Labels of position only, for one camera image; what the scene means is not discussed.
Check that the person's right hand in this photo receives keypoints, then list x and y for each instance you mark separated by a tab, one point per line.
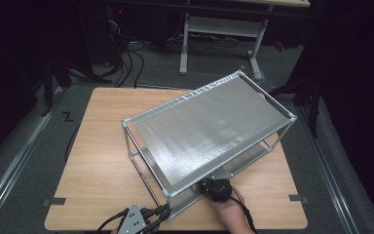
233	217

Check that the grey tape strip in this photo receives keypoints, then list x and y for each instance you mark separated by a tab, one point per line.
298	198
54	201

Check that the metal rack with grey shelves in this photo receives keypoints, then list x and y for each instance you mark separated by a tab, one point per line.
207	130

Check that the small red object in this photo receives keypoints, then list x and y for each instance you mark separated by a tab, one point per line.
280	46

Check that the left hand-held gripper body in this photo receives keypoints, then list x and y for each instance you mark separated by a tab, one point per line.
133	222

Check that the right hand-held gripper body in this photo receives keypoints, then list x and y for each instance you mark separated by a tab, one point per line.
217	190

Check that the black metal stand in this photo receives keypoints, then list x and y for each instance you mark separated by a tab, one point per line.
48	87
314	107

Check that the person's left hand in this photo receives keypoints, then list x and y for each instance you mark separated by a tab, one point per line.
114	231

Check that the grey floor rail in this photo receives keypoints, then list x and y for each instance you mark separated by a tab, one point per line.
16	159
328	172

